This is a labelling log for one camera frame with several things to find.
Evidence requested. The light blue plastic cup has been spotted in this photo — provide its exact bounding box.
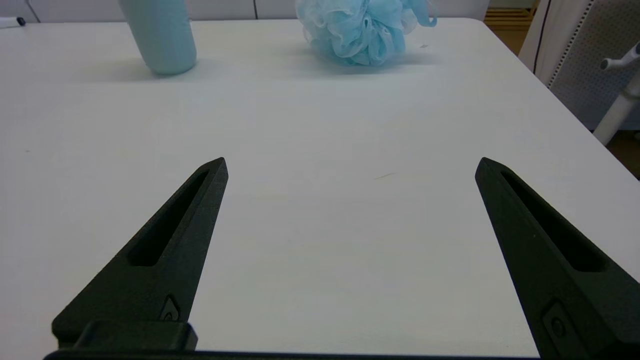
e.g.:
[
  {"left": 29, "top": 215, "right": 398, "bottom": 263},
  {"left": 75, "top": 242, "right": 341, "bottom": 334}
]
[{"left": 117, "top": 0, "right": 198, "bottom": 76}]

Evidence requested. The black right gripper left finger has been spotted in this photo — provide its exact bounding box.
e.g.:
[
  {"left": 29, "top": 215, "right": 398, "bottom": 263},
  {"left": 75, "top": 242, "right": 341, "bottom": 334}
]
[{"left": 51, "top": 156, "right": 230, "bottom": 347}]

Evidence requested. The white desk leg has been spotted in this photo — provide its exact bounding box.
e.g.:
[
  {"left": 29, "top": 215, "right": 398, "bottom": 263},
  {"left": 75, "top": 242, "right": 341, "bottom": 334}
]
[{"left": 593, "top": 42, "right": 640, "bottom": 147}]

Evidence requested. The white perforated panel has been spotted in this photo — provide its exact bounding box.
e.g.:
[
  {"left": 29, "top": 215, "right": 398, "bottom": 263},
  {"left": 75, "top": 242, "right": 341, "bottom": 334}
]
[{"left": 519, "top": 0, "right": 640, "bottom": 132}]

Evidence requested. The blue crumpled hair net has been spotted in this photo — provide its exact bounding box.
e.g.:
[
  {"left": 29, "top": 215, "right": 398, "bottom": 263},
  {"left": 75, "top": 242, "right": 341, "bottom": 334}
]
[{"left": 295, "top": 0, "right": 438, "bottom": 67}]

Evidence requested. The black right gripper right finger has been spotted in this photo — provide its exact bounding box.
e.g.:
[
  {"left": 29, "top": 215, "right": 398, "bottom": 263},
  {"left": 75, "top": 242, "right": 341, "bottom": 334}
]
[{"left": 474, "top": 156, "right": 640, "bottom": 360}]

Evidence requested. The white desk crank handle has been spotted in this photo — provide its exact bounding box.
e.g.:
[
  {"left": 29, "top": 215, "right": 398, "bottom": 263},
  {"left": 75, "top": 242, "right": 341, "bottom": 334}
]
[{"left": 600, "top": 42, "right": 640, "bottom": 71}]

